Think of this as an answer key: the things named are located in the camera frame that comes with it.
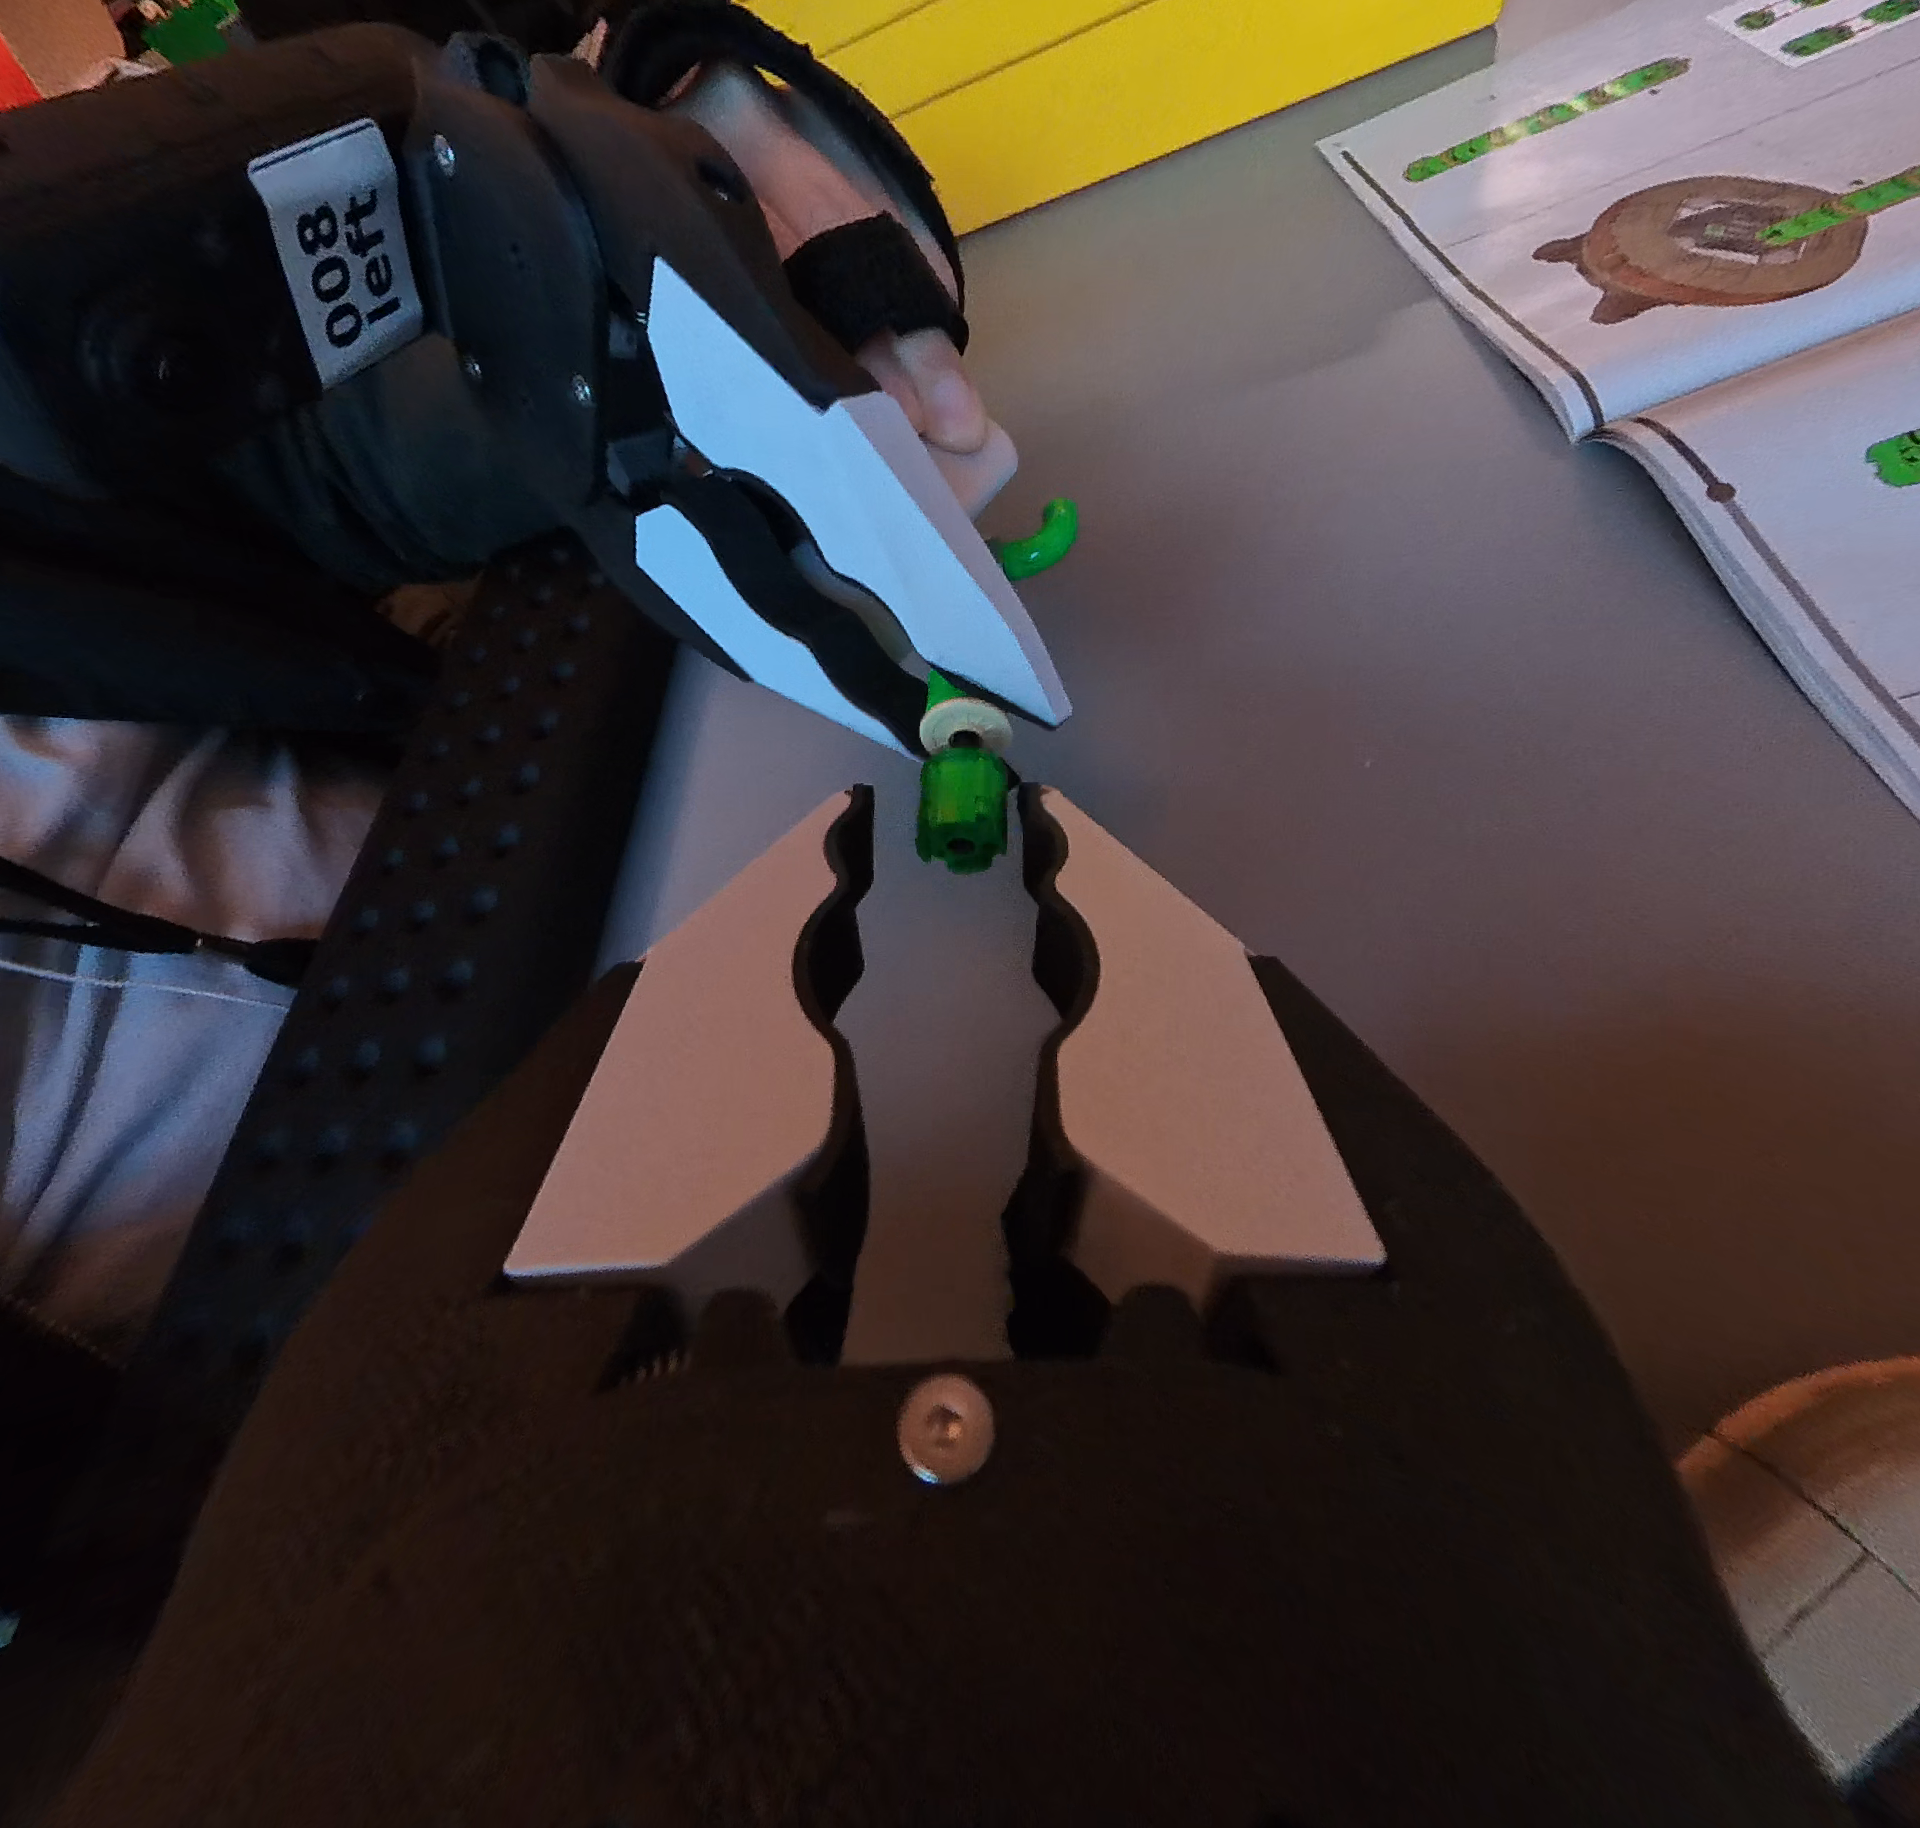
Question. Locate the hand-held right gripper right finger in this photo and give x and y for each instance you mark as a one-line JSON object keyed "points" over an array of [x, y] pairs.
{"points": [[1216, 1123]]}

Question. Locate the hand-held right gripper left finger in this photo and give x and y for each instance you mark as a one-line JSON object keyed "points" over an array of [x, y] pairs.
{"points": [[691, 1123]]}

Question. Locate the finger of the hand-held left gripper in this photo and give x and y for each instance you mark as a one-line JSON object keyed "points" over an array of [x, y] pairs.
{"points": [[719, 599], [898, 538]]}

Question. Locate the green brick bamboo stalk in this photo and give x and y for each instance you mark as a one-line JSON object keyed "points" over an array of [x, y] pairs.
{"points": [[967, 816]]}

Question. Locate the person's left forearm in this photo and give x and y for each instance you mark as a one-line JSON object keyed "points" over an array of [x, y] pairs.
{"points": [[180, 614]]}

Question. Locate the grey desk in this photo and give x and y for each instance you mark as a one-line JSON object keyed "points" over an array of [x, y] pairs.
{"points": [[1349, 810]]}

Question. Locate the open instruction booklet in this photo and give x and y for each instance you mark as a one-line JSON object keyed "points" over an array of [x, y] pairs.
{"points": [[1650, 210]]}

